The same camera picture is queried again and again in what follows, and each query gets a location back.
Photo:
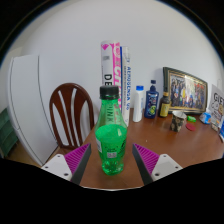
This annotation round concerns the green plastic drink bottle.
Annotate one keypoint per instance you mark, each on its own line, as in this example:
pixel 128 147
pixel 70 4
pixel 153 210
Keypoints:
pixel 111 143

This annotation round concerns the patterned paper cup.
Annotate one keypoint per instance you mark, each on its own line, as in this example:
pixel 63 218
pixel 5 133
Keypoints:
pixel 177 122

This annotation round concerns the dark blue pump bottle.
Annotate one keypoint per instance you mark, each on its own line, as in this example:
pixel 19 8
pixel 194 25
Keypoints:
pixel 151 103

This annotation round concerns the white paper gift bag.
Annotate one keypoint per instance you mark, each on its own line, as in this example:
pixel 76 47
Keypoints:
pixel 217 103

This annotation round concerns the pink and white shuttlecock tube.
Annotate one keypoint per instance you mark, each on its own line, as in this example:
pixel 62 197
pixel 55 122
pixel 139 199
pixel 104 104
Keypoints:
pixel 115 66

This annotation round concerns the small green packet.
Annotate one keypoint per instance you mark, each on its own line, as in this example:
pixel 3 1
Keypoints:
pixel 191 118

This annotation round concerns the flat round red coaster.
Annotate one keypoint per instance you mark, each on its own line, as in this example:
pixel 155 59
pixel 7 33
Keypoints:
pixel 190 127

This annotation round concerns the dark wooden chair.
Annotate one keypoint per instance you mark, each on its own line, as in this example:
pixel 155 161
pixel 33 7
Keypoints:
pixel 71 87

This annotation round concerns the framed group picture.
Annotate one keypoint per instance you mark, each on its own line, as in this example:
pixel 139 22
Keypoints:
pixel 186 91

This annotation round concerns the small beige snack packet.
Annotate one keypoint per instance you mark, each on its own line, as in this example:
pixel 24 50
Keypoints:
pixel 215 127

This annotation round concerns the white lettered shuttlecock tube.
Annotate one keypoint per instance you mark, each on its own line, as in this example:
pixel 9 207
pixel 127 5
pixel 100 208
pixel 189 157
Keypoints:
pixel 126 86

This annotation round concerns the white bottle with blue cap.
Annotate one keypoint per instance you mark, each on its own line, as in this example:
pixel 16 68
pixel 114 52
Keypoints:
pixel 138 106

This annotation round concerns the blue tissue pack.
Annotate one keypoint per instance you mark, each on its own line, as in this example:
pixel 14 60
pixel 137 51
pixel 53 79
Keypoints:
pixel 205 118

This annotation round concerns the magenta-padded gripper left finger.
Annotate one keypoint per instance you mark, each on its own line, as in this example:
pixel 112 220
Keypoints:
pixel 60 165

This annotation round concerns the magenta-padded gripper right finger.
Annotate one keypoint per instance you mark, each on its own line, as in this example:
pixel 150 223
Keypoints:
pixel 163 165

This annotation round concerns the green fabric seat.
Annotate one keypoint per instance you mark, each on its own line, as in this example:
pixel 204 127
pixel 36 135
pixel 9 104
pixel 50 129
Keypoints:
pixel 6 133

